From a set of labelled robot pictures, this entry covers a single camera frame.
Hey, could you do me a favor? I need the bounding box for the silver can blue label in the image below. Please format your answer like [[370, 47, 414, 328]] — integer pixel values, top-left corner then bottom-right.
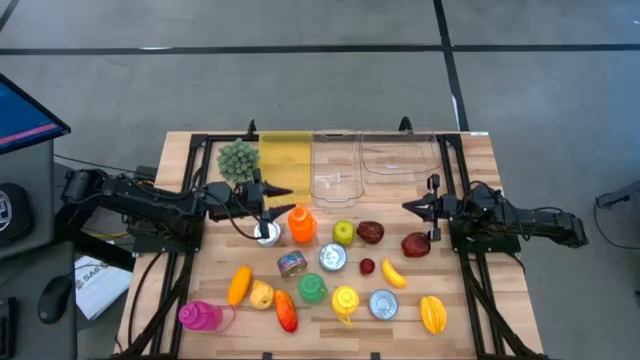
[[318, 242, 348, 273]]

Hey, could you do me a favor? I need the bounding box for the black cap with logo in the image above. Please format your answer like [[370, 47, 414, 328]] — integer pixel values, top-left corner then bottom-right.
[[0, 182, 34, 246]]

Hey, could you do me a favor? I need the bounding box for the green plastic bottle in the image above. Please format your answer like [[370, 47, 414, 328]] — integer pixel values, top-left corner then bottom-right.
[[297, 272, 329, 305]]

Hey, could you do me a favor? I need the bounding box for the grey desk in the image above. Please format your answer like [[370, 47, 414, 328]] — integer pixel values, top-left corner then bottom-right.
[[0, 139, 79, 360]]

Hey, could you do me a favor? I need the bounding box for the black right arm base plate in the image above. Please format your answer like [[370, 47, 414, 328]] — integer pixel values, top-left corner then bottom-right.
[[448, 214, 522, 254]]

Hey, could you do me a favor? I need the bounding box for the yellow banana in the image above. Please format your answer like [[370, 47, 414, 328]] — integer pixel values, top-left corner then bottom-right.
[[381, 257, 409, 290]]

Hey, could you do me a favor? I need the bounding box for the thick black cable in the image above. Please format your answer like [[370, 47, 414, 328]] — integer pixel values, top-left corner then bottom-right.
[[127, 252, 166, 351]]

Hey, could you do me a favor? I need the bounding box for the narrow clear plastic bin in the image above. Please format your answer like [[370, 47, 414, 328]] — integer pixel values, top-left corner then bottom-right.
[[309, 129, 366, 209]]

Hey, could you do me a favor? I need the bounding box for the pink plastic bottle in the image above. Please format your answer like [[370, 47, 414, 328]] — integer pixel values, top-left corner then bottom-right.
[[178, 300, 237, 335]]

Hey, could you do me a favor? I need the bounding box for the colourful printed tin can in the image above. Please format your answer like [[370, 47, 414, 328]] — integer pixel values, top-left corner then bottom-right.
[[277, 249, 309, 279]]

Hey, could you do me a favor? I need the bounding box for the wide clear plastic bin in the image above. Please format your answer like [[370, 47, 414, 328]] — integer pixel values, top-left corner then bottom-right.
[[359, 128, 444, 187]]

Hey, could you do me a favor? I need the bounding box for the computer monitor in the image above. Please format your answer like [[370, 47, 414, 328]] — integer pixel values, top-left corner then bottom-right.
[[0, 73, 71, 155]]

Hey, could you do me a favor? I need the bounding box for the yellow starfruit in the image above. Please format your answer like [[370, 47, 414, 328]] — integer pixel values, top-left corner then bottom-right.
[[419, 295, 449, 335]]

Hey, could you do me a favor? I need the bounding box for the black floor cable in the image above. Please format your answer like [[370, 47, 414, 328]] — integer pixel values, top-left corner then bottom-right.
[[593, 192, 640, 251]]

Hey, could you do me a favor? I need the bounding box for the orange mango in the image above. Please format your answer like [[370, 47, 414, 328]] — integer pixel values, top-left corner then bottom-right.
[[227, 265, 253, 307]]

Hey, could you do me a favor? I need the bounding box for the dark red round fruit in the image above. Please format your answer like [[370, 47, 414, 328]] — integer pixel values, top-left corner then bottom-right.
[[400, 231, 432, 259]]

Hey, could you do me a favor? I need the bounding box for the green succulent plant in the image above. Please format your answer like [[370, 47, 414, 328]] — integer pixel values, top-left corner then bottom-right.
[[216, 138, 261, 184]]

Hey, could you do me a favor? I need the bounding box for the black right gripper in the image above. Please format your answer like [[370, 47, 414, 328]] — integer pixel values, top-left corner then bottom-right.
[[402, 173, 469, 242]]

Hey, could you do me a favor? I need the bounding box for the yellow plastic bottle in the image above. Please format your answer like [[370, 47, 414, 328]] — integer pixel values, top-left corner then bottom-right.
[[330, 285, 361, 327]]

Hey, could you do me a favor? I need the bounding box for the silver can red label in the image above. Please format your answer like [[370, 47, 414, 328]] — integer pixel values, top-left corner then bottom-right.
[[368, 288, 400, 321]]

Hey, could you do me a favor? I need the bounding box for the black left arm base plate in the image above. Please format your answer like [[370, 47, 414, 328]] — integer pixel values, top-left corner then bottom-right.
[[132, 214, 206, 254]]

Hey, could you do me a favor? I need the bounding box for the yellow translucent plastic bin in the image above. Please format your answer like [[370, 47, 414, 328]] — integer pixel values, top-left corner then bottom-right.
[[257, 130, 314, 209]]

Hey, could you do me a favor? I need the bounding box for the black metal table frame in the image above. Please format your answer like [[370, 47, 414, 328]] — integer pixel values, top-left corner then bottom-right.
[[117, 130, 551, 360]]

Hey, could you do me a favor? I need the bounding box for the black computer mouse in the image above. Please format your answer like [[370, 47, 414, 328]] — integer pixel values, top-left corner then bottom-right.
[[37, 274, 75, 325]]

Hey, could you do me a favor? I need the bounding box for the green apple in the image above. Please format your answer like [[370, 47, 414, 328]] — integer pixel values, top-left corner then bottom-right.
[[332, 219, 356, 247]]

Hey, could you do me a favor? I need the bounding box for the white paper booklet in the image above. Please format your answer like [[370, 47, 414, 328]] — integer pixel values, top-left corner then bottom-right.
[[74, 254, 134, 321]]

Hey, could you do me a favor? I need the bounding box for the yellow pear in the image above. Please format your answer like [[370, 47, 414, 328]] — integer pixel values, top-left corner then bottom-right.
[[249, 280, 276, 311]]

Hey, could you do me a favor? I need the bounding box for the yellow cable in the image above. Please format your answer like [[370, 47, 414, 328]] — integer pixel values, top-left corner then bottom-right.
[[82, 228, 131, 240]]

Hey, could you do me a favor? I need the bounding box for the silver can green label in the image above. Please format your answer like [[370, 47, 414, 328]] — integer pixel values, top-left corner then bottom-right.
[[253, 219, 282, 249]]

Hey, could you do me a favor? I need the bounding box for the black keyboard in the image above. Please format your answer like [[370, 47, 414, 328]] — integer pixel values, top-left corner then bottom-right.
[[0, 297, 17, 346]]

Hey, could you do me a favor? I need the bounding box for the dark red pointed fruit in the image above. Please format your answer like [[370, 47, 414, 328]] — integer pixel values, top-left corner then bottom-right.
[[355, 220, 386, 246]]

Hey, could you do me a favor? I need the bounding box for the grey stand foot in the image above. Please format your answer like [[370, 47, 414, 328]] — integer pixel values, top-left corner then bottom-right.
[[597, 179, 640, 209]]

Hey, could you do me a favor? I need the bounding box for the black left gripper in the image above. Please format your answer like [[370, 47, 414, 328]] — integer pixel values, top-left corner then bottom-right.
[[204, 168, 297, 241]]

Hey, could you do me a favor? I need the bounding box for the thin black cable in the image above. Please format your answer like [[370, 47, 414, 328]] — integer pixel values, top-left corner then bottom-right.
[[53, 153, 141, 176]]

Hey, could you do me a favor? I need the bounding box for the orange plastic bottle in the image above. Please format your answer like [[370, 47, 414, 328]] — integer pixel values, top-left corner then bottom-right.
[[287, 205, 319, 244]]

